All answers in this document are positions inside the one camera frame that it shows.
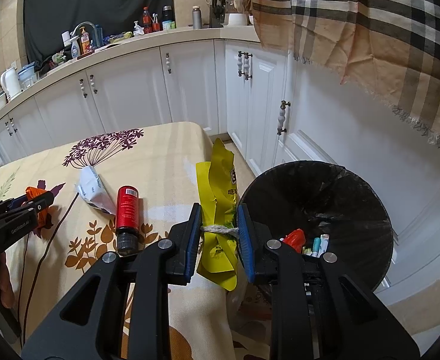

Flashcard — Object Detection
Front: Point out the yellow snack wrapper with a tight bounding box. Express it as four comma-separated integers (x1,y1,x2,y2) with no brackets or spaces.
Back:
196,139,238,292

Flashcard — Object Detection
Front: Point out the orange wrapper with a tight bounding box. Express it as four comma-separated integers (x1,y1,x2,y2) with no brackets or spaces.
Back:
25,186,54,233

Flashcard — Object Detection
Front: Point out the red plastic bag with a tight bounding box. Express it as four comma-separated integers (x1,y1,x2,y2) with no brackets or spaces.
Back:
283,228,306,254

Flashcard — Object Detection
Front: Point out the white kettle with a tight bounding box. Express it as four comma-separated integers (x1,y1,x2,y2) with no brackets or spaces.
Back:
0,67,21,100

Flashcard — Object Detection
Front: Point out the white blender jug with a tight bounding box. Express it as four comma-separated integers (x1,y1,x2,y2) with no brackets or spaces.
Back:
224,0,247,27

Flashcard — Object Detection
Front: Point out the black window curtain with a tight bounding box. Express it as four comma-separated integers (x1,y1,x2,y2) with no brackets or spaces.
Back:
23,0,173,63

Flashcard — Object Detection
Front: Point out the black cable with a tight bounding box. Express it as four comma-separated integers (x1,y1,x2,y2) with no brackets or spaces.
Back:
16,193,80,346

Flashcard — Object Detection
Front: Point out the silver foil bag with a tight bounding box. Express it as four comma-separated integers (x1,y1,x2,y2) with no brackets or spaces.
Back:
76,166,117,215

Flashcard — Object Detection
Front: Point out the black lined trash bin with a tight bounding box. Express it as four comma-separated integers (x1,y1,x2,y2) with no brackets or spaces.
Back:
240,160,393,290

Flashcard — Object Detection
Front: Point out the red sauce bottle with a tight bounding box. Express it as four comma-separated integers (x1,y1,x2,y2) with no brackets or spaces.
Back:
142,6,153,34

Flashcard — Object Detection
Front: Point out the black knife block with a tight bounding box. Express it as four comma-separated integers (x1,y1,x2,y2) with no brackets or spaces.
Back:
209,0,226,28

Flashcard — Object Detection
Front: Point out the plaid beige hanging cloth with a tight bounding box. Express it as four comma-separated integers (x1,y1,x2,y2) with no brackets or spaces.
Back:
252,0,440,149

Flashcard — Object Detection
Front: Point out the orange soap bottle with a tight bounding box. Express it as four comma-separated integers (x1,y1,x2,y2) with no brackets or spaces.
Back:
80,26,90,55

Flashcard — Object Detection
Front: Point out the person left hand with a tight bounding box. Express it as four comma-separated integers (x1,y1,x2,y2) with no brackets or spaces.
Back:
0,252,15,309

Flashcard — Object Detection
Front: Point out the teal capped tube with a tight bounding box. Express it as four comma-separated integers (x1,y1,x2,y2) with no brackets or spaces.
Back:
311,237,321,257

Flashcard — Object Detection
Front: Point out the chrome sink faucet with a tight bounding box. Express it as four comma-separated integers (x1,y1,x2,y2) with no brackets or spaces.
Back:
71,21,102,51

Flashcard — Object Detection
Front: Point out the floral tablecloth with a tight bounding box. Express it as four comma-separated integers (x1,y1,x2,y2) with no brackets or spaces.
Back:
0,120,274,360

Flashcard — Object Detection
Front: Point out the grey thermos bottle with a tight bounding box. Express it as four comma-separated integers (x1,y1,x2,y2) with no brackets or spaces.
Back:
192,6,203,29

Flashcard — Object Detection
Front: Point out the red black bottle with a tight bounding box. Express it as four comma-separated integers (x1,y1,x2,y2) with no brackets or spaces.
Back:
116,185,139,256

